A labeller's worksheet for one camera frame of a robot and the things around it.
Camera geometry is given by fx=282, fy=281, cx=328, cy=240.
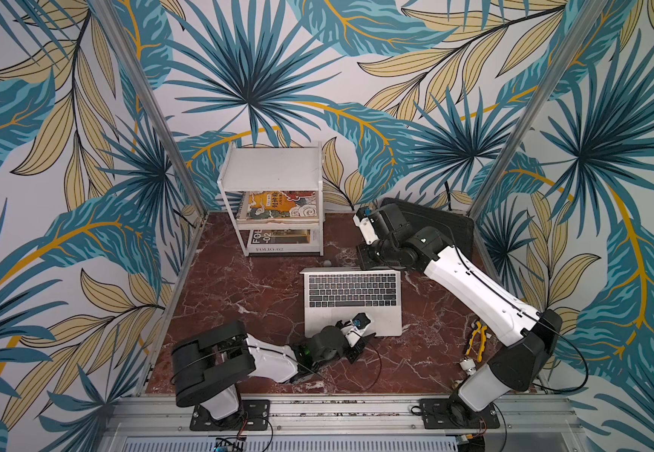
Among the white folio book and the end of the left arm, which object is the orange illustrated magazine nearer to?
the white folio book

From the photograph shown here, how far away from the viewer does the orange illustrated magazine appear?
921mm

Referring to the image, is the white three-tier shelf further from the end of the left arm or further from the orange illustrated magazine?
the end of the left arm

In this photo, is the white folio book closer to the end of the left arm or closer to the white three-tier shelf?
the white three-tier shelf

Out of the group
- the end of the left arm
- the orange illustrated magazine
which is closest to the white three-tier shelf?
the orange illustrated magazine

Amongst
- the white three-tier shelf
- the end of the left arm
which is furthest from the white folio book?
the end of the left arm
